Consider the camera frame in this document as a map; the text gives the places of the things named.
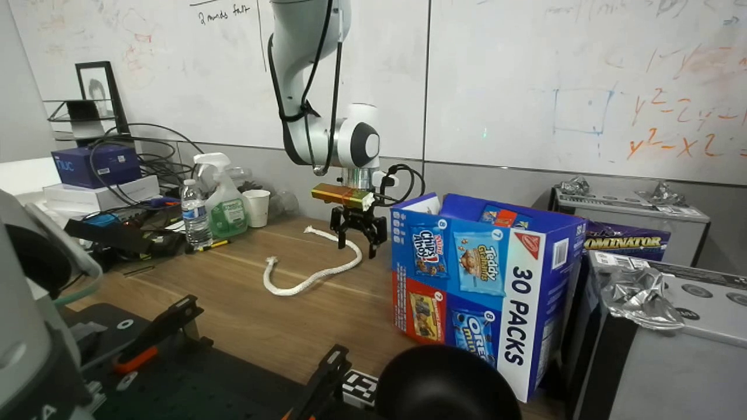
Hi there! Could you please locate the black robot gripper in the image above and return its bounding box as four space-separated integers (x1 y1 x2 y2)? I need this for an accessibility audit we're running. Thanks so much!
330 208 387 259

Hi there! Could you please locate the thick white rope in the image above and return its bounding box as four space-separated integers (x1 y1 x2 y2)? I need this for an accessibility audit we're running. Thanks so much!
261 225 365 298

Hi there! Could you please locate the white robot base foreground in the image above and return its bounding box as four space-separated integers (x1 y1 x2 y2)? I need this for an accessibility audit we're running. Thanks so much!
0 192 96 420

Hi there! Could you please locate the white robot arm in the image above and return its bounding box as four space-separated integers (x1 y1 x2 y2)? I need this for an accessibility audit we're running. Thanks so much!
266 0 387 257

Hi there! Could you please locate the blue snack pack box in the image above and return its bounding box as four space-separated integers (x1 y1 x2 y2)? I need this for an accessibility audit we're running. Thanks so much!
391 193 586 404

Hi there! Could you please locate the purple Dominator box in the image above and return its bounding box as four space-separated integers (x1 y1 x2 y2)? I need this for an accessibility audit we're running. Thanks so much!
583 221 671 261

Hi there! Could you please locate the dark blue cardboard box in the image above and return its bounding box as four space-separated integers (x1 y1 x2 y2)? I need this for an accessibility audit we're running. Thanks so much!
52 143 143 190

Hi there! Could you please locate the white paper cup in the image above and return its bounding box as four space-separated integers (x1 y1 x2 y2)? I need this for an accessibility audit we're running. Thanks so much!
242 190 272 228

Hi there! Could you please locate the black white fiducial tag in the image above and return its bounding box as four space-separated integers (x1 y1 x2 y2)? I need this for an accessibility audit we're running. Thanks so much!
340 369 378 409

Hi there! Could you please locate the clear water bottle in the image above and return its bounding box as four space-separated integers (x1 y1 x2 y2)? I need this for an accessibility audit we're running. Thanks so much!
183 180 210 250

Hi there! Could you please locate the black frying pan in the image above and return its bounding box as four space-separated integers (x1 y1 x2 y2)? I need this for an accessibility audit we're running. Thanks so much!
377 346 524 420

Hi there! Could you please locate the crumpled aluminium foil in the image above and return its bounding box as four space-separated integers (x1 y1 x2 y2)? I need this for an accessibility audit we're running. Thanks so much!
591 252 685 332

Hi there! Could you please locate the grey metal appliance rear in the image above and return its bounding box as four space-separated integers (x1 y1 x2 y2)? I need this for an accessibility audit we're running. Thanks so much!
549 177 709 266

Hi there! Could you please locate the black clamp orange handle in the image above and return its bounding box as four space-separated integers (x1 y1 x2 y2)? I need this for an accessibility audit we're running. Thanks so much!
112 295 204 375

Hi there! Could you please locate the black picture frame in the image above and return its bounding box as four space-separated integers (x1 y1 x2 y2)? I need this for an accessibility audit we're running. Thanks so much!
74 60 128 136

